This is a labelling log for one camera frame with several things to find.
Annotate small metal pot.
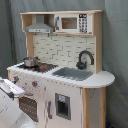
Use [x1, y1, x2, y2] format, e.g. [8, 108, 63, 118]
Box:
[23, 57, 39, 67]

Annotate white toy microwave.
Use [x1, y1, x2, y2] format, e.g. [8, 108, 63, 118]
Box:
[55, 14, 92, 33]

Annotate grey cabinet door handle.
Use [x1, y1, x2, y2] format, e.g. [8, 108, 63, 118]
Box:
[47, 101, 52, 119]

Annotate right red stove knob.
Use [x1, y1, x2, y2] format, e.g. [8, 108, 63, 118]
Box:
[32, 81, 38, 87]

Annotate grey range hood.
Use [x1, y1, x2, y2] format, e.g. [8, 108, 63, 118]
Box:
[25, 15, 53, 33]

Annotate grey toy sink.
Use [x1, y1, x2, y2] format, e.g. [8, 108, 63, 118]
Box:
[52, 67, 92, 81]

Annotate black toy faucet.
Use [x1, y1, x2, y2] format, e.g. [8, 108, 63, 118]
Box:
[76, 50, 94, 70]

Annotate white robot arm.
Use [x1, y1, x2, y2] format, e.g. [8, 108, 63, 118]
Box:
[0, 77, 37, 128]

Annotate wooden toy kitchen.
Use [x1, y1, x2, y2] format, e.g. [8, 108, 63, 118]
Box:
[8, 10, 115, 128]

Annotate black toy stovetop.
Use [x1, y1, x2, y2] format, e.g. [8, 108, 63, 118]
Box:
[20, 62, 56, 72]

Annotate grey ice dispenser panel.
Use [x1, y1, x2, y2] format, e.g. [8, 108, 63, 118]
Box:
[55, 93, 71, 120]

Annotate toy oven door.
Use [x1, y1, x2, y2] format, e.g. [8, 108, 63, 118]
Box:
[19, 93, 38, 122]

